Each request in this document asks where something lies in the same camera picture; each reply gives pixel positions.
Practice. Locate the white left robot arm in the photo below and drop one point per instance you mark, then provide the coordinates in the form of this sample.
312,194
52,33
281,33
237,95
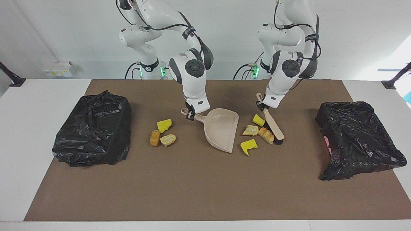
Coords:
282,83

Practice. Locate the beige plastic dustpan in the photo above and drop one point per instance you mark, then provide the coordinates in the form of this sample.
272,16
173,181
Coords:
223,128

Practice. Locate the brown bread loaf toy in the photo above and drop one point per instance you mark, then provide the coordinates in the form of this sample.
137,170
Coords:
154,138

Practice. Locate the black bag on pink bin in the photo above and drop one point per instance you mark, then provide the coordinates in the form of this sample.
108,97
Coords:
359,141

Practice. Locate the striped orange croissant toy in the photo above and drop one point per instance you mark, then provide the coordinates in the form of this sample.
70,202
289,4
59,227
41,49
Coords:
266,135

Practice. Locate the yellow sponge chunk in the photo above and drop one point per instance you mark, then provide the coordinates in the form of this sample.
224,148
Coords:
164,125

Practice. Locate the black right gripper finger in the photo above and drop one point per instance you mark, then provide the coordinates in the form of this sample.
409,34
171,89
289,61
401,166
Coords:
191,116

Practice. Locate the blue object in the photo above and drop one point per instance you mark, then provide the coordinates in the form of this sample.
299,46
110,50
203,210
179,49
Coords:
409,98

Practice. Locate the white wall socket box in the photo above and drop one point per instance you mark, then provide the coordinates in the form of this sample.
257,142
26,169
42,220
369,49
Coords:
57,69

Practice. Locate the small yellow sponge wedge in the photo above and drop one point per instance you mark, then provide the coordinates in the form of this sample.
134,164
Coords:
257,120

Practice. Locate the black camera stand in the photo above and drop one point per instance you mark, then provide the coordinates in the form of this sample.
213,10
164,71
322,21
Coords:
17,81
390,84

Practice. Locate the notched yellow sponge piece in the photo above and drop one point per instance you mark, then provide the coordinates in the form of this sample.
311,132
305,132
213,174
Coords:
248,146

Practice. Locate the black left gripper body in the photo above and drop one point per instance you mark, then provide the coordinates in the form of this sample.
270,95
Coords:
261,105

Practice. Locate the beige hand brush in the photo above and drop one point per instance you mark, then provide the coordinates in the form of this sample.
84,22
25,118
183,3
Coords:
274,126

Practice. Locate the beige foam chunk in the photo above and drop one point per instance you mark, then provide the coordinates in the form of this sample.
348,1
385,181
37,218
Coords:
250,130
168,140

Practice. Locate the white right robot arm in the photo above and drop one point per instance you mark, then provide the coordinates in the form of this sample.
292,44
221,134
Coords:
192,83

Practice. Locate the black trash bag bin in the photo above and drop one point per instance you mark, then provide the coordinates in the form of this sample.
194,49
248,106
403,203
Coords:
93,134

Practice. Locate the brown table mat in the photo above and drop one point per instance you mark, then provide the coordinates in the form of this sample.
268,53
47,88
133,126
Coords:
205,195

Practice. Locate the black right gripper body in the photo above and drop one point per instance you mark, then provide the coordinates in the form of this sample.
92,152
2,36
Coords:
189,106

